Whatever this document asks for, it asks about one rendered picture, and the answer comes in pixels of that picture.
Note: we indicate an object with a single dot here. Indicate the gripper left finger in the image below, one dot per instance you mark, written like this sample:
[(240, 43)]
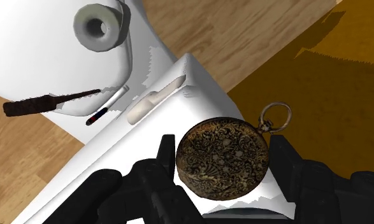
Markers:
[(149, 186)]

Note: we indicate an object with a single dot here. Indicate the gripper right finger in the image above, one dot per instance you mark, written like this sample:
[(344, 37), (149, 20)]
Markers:
[(317, 192)]

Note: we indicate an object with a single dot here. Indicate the ornate brass pocket watch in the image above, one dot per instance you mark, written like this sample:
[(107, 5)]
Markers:
[(224, 158)]

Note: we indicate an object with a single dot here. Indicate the cream white flat tool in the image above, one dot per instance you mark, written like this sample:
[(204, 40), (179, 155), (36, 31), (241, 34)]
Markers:
[(143, 107)]

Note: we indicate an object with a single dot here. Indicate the white pen with black end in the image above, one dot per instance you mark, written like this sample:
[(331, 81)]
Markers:
[(107, 107)]

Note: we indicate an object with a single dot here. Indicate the dark brown stick tool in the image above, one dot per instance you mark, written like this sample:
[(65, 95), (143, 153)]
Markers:
[(31, 104)]

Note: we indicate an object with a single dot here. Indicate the white toilet paper roll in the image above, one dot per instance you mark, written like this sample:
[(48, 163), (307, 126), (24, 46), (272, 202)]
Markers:
[(95, 28)]

